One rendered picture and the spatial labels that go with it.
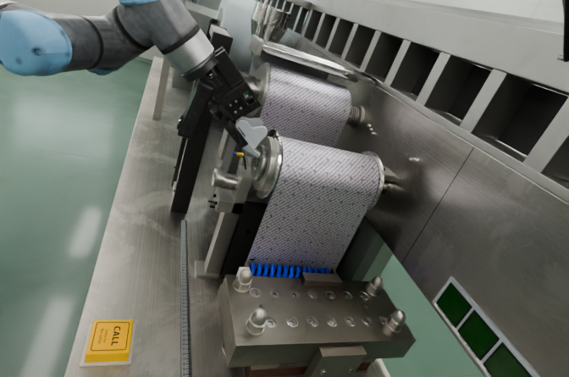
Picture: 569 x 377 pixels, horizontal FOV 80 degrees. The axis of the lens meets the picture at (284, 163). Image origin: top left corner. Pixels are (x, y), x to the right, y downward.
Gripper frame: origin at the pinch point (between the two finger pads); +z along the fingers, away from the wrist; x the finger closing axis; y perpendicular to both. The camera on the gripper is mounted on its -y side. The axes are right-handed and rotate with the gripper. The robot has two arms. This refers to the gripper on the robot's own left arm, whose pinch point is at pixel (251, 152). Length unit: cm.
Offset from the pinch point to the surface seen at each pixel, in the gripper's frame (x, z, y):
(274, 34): 66, 1, 24
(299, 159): -3.9, 5.4, 7.3
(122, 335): -15.5, 8.9, -38.0
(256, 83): 23.3, -3.1, 8.6
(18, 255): 99, 28, -142
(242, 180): 1.6, 5.5, -5.6
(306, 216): -5.6, 17.7, 1.8
